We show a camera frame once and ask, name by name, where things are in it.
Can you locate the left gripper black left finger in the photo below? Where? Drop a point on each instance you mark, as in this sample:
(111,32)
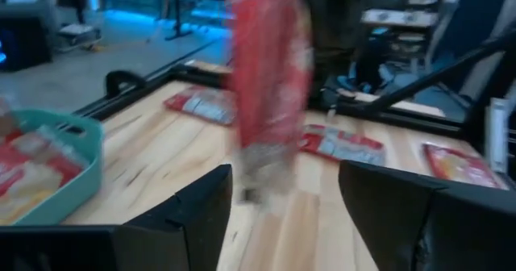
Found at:
(181,230)

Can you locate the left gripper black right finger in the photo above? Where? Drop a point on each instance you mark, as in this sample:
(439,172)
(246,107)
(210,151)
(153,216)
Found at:
(403,222)

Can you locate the red popcorn bag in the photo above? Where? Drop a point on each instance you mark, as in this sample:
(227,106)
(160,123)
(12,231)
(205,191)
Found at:
(44,146)
(270,81)
(28,186)
(346,146)
(459,166)
(201,105)

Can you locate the teal plastic basket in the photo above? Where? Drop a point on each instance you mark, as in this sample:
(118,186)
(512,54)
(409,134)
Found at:
(80,190)

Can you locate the white shelf rack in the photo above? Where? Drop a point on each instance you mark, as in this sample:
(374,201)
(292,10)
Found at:
(399,19)

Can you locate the black pole stand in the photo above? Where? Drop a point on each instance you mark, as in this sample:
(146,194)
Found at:
(177,13)

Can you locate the low cart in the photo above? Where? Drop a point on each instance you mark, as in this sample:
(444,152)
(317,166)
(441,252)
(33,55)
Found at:
(78,33)

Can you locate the dark cabinet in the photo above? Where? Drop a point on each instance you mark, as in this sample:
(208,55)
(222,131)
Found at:
(24,41)

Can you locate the black metal table frame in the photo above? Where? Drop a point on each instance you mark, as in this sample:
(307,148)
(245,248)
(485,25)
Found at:
(403,119)

